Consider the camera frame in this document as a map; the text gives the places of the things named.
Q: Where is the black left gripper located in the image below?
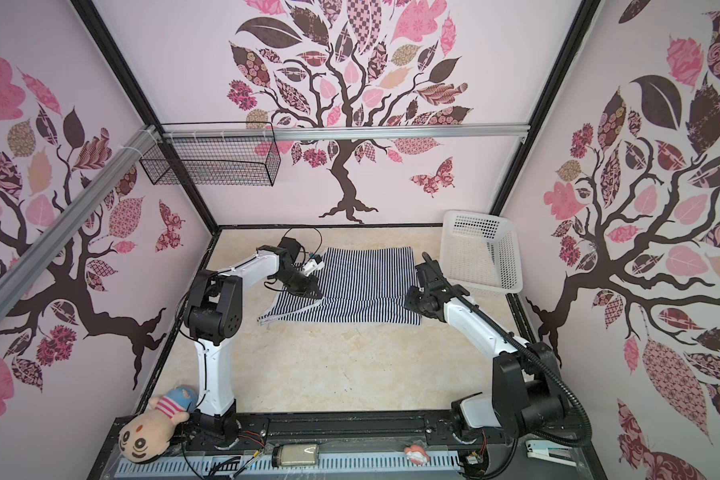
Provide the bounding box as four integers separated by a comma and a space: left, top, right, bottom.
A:
272, 265, 321, 299

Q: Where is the navy striped tank top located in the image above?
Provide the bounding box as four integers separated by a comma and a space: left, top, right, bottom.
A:
258, 246, 421, 326

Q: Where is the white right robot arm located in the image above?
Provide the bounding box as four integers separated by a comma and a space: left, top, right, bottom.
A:
405, 253, 584, 439

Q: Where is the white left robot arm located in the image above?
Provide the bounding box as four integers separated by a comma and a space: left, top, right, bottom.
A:
181, 237, 324, 441

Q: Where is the white plastic laundry basket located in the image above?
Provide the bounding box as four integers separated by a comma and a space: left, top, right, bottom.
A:
439, 210, 523, 294

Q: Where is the white stapler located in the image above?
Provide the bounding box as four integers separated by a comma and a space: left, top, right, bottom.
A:
525, 439, 577, 467

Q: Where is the plush doll striped shirt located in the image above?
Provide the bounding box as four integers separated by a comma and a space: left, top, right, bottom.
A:
117, 386, 199, 463

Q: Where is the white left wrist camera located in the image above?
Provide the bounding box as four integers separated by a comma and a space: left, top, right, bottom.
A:
301, 254, 324, 276

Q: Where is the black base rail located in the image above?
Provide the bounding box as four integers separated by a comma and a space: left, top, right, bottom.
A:
88, 409, 606, 479

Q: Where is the black wire mesh basket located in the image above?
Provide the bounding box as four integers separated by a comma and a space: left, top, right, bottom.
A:
140, 120, 281, 187

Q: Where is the pink toy on rail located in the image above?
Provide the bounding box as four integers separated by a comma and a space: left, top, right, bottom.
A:
404, 445, 431, 466

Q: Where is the beige box on rail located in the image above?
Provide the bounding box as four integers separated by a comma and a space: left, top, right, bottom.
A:
272, 443, 320, 468

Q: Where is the aluminium rail left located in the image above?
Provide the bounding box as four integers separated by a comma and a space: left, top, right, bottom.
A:
0, 125, 160, 322

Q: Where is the black right corner frame post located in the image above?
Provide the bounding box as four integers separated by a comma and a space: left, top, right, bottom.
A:
489, 0, 602, 216

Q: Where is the black corner frame post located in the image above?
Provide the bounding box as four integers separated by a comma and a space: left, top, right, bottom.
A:
489, 0, 602, 216
70, 0, 221, 236

